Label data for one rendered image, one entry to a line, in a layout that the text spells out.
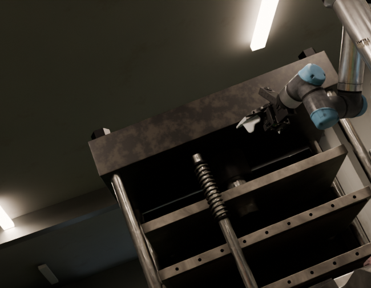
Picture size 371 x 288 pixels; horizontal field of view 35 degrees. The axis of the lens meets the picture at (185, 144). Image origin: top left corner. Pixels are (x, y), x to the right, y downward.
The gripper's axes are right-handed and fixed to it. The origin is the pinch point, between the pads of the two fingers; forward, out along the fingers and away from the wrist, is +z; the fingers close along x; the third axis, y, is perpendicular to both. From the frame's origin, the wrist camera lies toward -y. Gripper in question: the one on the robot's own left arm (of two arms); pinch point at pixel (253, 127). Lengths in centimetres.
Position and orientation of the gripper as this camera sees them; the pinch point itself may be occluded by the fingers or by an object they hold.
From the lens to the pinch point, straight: 204.8
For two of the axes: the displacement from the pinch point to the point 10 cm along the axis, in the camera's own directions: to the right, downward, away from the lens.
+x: 8.6, 0.1, 5.1
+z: -4.4, 5.1, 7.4
